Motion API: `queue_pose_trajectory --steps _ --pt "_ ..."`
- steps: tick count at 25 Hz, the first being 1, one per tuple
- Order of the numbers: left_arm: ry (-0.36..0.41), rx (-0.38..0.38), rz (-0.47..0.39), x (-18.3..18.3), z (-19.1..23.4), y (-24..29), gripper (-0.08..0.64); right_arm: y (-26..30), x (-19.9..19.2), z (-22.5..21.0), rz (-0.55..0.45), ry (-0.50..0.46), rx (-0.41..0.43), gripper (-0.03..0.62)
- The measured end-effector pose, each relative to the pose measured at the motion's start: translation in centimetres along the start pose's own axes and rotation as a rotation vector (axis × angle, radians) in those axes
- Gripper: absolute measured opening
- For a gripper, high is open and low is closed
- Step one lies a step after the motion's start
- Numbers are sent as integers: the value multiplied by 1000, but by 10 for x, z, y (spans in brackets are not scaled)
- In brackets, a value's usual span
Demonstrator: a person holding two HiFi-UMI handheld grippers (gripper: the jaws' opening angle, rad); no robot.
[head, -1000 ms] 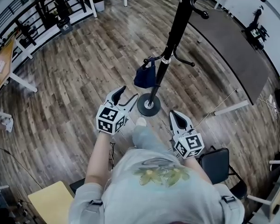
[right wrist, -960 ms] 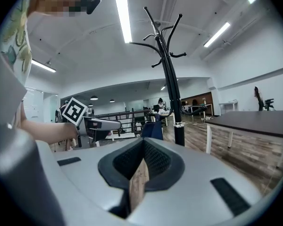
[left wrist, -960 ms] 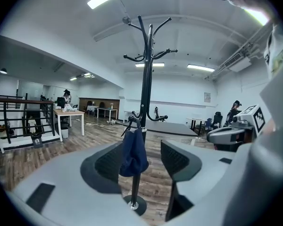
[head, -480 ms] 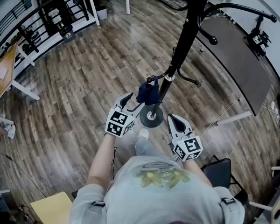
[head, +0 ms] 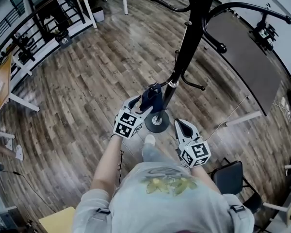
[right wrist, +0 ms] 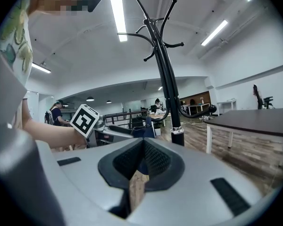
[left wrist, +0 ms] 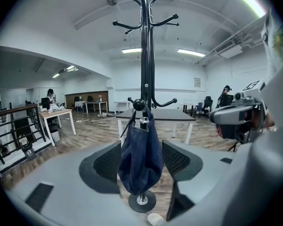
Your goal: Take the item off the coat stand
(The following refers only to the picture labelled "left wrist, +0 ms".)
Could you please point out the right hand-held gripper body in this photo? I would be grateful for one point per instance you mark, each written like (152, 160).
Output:
(258, 98)

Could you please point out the dark blue cap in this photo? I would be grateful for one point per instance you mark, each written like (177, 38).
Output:
(141, 154)

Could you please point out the person's white shoe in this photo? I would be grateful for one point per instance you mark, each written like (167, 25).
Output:
(155, 220)

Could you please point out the black trash bin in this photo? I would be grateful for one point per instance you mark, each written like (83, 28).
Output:
(29, 152)

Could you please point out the light wooden table white legs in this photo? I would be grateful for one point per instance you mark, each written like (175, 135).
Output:
(56, 112)

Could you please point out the white crumpled cloth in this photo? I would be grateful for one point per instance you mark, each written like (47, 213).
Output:
(56, 108)

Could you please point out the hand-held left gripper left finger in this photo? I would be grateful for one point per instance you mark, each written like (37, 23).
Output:
(68, 196)

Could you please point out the blue chair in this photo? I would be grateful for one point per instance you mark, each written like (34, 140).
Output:
(198, 108)

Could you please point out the white waste bin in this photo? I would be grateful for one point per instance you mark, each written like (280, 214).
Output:
(55, 136)

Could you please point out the round ceiling fixture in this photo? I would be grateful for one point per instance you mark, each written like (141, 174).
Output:
(112, 1)

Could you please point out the small white table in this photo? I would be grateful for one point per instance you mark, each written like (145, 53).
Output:
(122, 102)

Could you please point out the white ceiling air conditioner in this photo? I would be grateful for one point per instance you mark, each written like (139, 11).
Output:
(231, 51)

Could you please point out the white long table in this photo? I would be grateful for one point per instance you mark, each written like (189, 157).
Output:
(96, 102)

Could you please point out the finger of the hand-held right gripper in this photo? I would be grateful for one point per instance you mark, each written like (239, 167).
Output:
(228, 114)

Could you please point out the black metal railing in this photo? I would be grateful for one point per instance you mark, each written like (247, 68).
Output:
(14, 109)

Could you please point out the small recessed ceiling light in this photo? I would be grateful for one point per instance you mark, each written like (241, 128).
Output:
(72, 68)
(56, 75)

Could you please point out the black metal coat rack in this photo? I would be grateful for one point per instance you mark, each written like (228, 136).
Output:
(146, 67)

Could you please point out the person's grey flower-print shirt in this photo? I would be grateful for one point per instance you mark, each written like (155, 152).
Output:
(277, 46)

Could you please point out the white cloth-covered table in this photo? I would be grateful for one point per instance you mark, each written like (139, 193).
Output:
(80, 103)

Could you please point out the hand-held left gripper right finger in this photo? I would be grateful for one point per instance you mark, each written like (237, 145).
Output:
(202, 178)

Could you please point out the black office chair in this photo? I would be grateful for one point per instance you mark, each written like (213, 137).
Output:
(207, 106)

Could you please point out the grey table top right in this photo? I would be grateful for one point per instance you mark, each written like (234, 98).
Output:
(169, 114)

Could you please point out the white ceiling light bar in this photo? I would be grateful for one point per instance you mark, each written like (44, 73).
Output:
(131, 50)
(191, 52)

